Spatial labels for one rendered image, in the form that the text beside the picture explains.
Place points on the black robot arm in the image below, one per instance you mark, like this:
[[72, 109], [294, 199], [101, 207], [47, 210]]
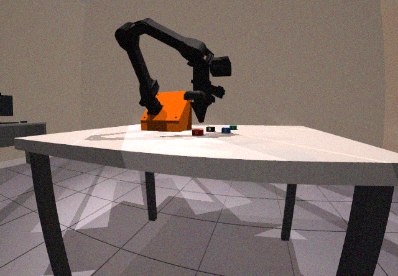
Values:
[[191, 49]]

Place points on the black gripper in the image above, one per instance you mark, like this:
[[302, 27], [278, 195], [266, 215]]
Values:
[[201, 100]]

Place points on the blue block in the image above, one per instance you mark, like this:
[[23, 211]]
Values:
[[226, 130]]

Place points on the red block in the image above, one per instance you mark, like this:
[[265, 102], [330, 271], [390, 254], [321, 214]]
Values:
[[197, 132]]

